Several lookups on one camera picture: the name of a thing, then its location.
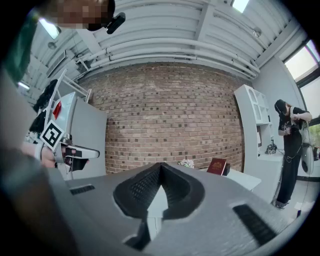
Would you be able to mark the black hanging garment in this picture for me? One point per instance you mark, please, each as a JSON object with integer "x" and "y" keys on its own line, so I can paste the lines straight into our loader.
{"x": 37, "y": 122}
{"x": 47, "y": 93}

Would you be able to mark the rectangular ceiling light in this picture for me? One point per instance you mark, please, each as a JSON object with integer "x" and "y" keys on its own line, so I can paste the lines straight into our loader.
{"x": 240, "y": 5}
{"x": 48, "y": 27}

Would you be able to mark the white shelf unit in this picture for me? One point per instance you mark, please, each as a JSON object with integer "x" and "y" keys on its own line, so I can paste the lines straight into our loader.
{"x": 250, "y": 125}

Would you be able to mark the person's left forearm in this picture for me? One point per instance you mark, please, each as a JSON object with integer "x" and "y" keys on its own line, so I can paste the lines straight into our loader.
{"x": 45, "y": 157}

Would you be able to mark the person's green shirt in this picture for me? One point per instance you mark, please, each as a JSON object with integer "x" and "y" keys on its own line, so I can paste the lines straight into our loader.
{"x": 17, "y": 50}

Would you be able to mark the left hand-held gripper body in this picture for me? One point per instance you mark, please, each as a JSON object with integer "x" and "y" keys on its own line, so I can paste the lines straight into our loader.
{"x": 52, "y": 135}

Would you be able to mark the spare gripper device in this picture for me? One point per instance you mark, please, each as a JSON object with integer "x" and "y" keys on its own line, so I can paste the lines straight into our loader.
{"x": 271, "y": 149}

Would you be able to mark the black head camera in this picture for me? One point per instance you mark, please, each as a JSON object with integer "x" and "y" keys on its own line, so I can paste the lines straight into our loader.
{"x": 115, "y": 23}

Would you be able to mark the white rounded device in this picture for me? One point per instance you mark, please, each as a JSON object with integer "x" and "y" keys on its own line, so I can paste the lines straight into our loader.
{"x": 308, "y": 160}

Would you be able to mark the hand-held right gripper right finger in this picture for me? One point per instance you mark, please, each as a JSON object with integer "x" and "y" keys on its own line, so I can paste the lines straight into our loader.
{"x": 212, "y": 220}

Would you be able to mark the white ceiling pipe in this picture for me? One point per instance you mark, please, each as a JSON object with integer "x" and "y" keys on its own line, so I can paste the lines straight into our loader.
{"x": 175, "y": 56}

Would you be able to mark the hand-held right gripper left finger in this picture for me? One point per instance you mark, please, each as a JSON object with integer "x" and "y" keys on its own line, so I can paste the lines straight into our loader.
{"x": 100, "y": 212}

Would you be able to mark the large window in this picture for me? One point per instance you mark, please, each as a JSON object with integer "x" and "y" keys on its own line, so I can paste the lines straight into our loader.
{"x": 307, "y": 82}

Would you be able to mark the small red flag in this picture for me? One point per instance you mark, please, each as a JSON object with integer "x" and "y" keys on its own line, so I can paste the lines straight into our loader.
{"x": 57, "y": 110}

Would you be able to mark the dark red book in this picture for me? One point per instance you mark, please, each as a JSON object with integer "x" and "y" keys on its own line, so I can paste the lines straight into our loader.
{"x": 216, "y": 167}

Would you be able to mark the small black box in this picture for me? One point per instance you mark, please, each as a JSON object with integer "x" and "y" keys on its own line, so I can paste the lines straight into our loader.
{"x": 227, "y": 170}

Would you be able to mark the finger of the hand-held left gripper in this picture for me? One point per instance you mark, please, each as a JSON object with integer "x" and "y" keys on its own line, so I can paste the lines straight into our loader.
{"x": 79, "y": 164}
{"x": 86, "y": 152}

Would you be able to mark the white coat rack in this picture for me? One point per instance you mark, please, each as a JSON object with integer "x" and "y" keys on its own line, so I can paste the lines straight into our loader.
{"x": 60, "y": 82}

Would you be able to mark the white cabinet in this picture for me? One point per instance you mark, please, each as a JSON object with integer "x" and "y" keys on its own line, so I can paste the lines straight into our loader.
{"x": 87, "y": 140}

